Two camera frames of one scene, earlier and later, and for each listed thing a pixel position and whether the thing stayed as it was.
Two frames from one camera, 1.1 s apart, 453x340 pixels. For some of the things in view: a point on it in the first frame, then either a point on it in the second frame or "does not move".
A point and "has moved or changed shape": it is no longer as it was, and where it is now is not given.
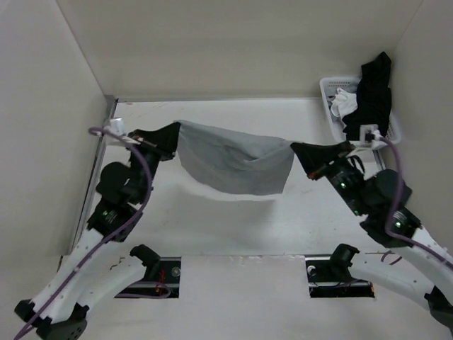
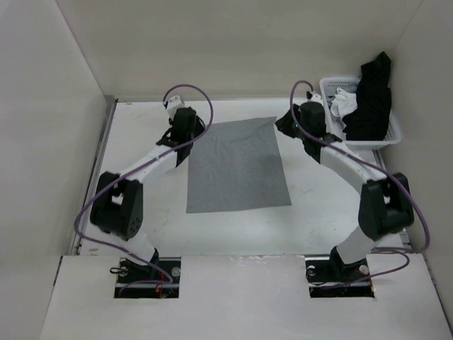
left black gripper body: x=147 y=150 -> x=198 y=129
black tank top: x=374 y=98 does not move
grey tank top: x=233 y=161 has moved or changed shape
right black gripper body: x=342 y=176 -> x=289 y=128
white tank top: x=344 y=104 does not move
